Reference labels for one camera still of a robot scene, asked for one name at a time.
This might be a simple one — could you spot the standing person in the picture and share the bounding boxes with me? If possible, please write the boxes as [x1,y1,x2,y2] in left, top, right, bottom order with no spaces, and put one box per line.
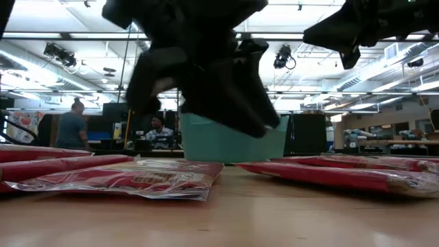
[56,97,90,150]

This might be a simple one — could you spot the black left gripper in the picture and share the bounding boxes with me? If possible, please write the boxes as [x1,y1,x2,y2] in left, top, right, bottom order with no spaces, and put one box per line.
[102,0,281,139]

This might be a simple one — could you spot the seated person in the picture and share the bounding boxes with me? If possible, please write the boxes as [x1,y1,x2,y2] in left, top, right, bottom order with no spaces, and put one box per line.
[145,115,176,149]

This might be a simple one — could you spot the colourful floral cloth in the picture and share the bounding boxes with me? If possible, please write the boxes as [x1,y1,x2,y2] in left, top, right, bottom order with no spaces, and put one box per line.
[6,110,45,143]

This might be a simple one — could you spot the black ceiling camera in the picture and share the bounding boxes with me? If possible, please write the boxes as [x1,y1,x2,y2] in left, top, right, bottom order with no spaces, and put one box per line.
[273,43,297,71]

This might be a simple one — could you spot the black cabinet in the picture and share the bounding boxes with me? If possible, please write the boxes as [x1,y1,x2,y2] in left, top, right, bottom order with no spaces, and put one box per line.
[292,113,327,154]

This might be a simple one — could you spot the blue panel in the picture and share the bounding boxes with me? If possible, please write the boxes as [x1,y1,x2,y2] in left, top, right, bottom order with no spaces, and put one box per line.
[86,132,112,142]

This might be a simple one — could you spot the wooden workbench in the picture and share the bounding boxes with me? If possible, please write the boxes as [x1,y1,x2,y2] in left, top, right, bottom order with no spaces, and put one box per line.
[356,139,439,148]

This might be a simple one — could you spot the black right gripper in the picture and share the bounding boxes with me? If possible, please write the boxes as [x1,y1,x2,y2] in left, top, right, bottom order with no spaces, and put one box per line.
[302,0,439,71]

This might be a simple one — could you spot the white air vent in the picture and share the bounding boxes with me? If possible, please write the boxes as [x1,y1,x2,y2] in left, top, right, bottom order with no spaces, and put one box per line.
[383,42,401,61]

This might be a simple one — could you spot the teal plastic basket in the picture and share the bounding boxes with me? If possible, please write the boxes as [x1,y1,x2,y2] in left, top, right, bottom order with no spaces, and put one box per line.
[180,113,290,164]

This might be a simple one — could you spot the black hose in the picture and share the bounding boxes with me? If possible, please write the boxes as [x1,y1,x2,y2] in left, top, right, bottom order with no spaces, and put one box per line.
[0,113,39,147]

